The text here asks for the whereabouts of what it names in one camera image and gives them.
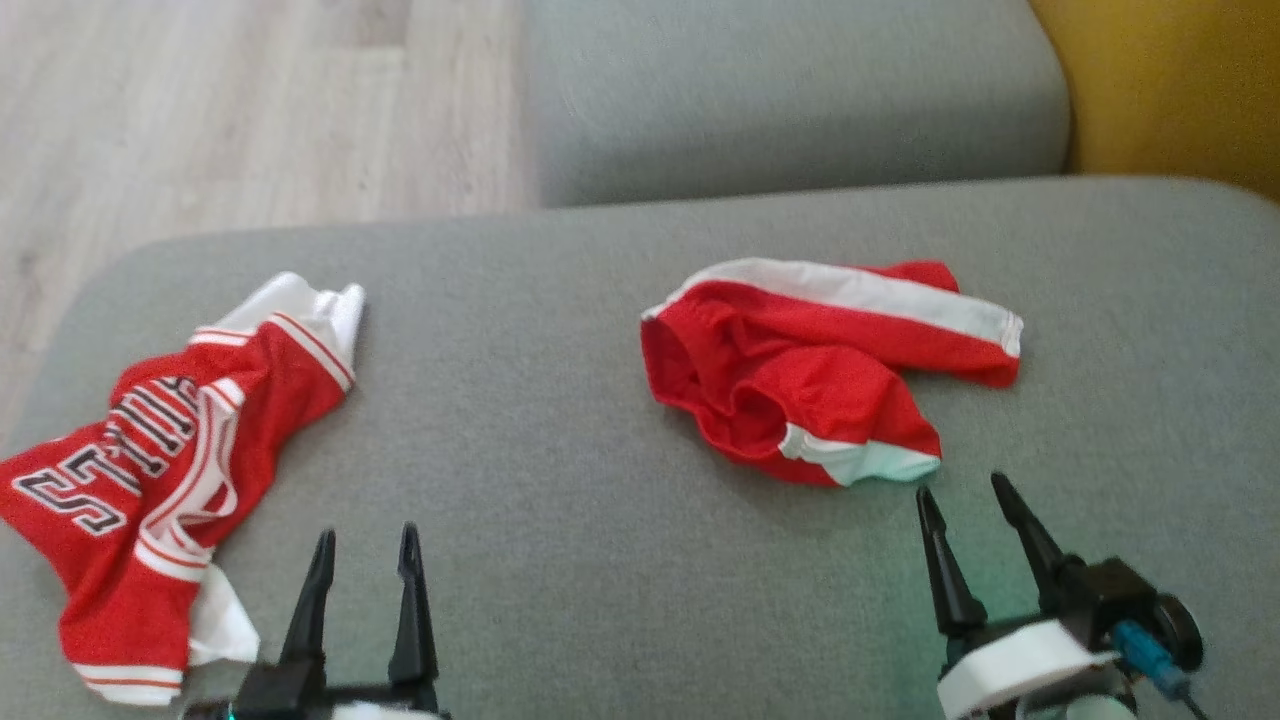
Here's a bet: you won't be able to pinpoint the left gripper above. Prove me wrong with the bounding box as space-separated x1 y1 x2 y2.
185 522 453 720

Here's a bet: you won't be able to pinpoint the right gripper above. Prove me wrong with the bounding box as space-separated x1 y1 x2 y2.
915 472 1137 720

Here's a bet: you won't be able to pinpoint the red basketball jersey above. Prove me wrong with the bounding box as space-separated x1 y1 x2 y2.
0 271 368 707

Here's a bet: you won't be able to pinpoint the red shorts with white stripe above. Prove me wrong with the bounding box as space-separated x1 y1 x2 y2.
640 258 1025 488

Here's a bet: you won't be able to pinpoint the grey sofa seat cushion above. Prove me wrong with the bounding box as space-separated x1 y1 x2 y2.
0 176 1280 720

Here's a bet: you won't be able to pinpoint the grey sofa back cushion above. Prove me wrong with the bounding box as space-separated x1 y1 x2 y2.
518 0 1073 209

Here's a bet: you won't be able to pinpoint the black cable with blue plug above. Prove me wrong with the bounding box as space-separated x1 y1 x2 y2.
1112 620 1211 720

